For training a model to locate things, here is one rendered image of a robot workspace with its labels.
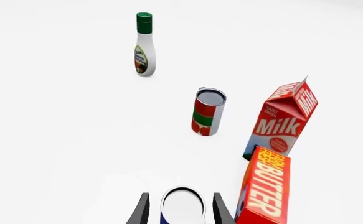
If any red and white milk carton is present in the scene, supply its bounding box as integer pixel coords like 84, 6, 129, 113
242, 75, 319, 162

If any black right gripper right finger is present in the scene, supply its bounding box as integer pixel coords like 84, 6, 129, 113
212, 192, 237, 224

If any red butter box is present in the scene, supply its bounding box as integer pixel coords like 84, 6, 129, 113
234, 146, 291, 224

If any red and green tin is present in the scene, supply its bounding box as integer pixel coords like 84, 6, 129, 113
191, 86, 227, 137

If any white bottle with green cap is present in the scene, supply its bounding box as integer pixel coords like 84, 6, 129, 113
133, 12, 157, 77

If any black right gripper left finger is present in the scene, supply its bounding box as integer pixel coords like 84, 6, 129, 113
125, 192, 150, 224

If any blue tin with white lid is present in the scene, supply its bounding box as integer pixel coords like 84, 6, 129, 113
159, 185, 207, 224

